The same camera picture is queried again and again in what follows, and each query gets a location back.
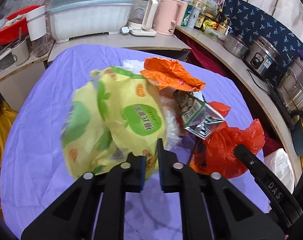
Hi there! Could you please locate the purple tablecloth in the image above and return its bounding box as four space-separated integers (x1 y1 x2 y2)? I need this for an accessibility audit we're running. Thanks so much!
0 44 271 240

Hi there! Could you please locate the white mug with utensils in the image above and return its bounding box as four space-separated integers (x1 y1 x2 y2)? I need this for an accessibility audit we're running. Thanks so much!
11 39 30 66

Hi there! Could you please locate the yellow seasoning packet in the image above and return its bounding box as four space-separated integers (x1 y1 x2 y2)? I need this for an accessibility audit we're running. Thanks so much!
202 20 216 31

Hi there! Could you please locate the dark red cloth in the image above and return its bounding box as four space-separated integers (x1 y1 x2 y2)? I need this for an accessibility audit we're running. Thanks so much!
174 30 283 157

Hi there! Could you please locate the red plastic bag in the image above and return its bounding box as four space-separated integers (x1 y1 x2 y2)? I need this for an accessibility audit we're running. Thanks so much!
188 101 266 179

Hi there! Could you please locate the white blender cup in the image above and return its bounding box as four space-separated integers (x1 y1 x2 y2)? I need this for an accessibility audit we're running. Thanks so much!
26 5 49 57

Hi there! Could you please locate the yellow green snack bag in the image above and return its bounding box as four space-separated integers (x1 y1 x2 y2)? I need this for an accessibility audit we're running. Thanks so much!
61 66 166 179

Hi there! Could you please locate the orange plastic snack wrapper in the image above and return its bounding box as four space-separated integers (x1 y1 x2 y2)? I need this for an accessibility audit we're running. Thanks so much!
140 57 206 92

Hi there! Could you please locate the silver rice cooker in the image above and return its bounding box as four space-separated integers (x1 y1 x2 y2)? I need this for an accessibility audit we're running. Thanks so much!
242 35 280 80

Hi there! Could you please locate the white power plug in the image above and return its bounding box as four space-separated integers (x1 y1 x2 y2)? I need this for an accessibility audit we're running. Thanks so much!
121 26 130 35

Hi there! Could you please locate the dark soy sauce bottle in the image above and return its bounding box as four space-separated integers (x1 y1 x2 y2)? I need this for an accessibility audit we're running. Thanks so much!
194 4 206 30

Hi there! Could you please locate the small steel pot with lid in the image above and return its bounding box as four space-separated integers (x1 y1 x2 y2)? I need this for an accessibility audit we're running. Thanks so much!
223 34 248 58

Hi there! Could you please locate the silver green drink carton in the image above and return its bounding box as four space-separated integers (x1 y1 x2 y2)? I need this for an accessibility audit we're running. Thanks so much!
173 89 225 140

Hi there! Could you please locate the white paper towel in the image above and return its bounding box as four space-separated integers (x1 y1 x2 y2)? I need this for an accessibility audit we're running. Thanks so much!
122 60 145 75

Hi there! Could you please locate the white coffee maker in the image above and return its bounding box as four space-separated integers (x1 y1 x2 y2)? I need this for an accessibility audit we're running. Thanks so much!
127 0 158 37

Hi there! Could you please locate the white dish drainer with lid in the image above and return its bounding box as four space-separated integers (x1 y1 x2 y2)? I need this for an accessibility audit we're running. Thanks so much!
46 0 134 43

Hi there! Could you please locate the large steel steamer pot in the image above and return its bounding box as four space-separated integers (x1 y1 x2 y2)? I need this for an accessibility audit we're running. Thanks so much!
276 55 303 116

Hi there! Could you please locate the white tea bottle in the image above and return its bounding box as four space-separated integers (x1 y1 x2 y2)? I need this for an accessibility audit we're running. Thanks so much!
187 7 201 29

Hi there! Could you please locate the white carton box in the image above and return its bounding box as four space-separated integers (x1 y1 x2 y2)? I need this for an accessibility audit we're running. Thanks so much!
200 0 219 16

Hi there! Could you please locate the red plastic basin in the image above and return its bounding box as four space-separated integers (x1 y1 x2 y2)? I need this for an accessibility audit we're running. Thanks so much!
0 4 41 45

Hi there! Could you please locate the navy patterned cloth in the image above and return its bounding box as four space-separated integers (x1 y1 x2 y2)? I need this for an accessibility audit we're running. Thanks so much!
222 0 303 86

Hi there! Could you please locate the white bag lined trash bin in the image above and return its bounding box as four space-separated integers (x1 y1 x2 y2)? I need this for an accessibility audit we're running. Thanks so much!
264 148 295 193

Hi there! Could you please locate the pink electric kettle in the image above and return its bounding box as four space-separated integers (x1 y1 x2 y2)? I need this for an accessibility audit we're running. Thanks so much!
152 0 188 36

